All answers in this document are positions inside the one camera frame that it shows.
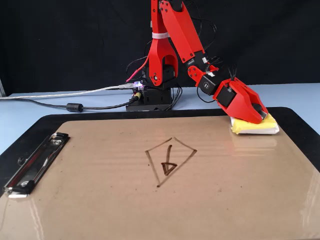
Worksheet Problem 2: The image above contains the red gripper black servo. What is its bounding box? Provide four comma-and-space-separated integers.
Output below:
212, 77, 270, 125

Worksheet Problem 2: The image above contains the yellow white sponge black knob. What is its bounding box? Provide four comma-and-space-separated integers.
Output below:
229, 112, 280, 136

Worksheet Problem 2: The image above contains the black robot base with electronics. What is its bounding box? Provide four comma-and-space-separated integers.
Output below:
125, 79, 173, 112

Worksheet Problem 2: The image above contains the brown glossy clipboard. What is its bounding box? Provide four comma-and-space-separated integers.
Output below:
0, 114, 320, 240

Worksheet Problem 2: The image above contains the brown marker drawing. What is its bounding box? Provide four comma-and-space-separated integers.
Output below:
144, 136, 198, 188

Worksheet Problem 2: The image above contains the black rubber mat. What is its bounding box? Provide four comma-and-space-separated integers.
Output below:
0, 106, 320, 198

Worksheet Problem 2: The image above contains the black backdrop cloth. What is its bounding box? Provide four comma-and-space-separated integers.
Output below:
0, 0, 320, 97

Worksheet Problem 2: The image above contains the silver metal clipboard clip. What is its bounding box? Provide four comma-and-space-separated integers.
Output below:
2, 132, 70, 199

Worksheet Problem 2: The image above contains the black servo wire bundle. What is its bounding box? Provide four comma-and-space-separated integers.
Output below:
171, 0, 238, 111

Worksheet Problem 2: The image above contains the red loose wire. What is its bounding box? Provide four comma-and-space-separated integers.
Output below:
126, 56, 150, 83

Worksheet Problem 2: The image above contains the black power cable with ferrite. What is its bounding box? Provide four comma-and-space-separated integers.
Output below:
0, 96, 137, 113

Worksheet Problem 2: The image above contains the silver braided USB cable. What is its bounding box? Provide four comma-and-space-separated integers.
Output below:
0, 83, 135, 101

